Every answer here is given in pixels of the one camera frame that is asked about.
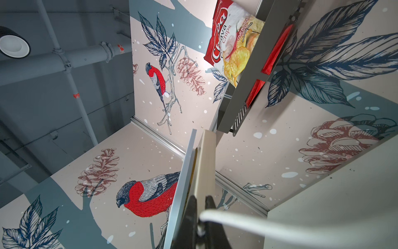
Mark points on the black wall basket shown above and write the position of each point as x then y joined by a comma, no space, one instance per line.
277,15

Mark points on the round ceiling lamp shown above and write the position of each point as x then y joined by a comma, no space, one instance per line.
13,45

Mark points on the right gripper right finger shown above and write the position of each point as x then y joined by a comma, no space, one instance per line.
215,236

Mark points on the Chuba cassava chips bag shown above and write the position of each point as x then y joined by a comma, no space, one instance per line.
234,35

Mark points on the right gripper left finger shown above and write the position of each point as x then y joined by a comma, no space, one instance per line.
186,237

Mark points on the cream blue electronic scale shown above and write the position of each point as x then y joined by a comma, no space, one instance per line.
197,178

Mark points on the grey ceiling pipe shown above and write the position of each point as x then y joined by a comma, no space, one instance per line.
59,60

